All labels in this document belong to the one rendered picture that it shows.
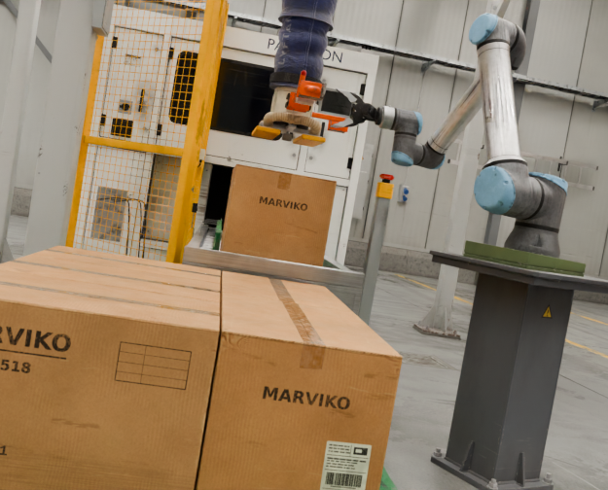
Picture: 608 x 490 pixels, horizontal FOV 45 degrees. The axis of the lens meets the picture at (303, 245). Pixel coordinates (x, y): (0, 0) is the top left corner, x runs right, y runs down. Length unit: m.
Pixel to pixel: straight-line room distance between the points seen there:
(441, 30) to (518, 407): 10.45
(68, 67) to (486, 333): 2.19
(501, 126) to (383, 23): 9.84
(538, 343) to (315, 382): 1.17
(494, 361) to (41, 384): 1.54
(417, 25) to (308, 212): 9.82
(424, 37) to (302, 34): 9.45
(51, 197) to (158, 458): 2.12
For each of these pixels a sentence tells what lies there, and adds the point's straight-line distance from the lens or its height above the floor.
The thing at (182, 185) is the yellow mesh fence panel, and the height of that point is 0.83.
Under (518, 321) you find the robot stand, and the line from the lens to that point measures 2.53.
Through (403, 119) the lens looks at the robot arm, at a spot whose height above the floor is 1.24.
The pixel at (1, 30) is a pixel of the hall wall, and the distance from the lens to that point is 11.94.
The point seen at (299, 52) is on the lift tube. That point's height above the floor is 1.46.
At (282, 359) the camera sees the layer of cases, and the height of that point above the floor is 0.50.
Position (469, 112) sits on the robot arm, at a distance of 2.94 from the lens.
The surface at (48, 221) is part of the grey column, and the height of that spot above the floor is 0.57.
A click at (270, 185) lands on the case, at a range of 2.84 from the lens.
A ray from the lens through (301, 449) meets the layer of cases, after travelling 1.63.
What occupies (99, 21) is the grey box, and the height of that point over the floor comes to 1.50.
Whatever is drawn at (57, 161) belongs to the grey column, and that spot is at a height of 0.85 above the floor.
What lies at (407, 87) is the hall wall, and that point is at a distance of 12.31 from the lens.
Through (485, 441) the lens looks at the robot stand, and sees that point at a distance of 2.63.
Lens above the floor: 0.83
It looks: 3 degrees down
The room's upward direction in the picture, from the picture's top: 9 degrees clockwise
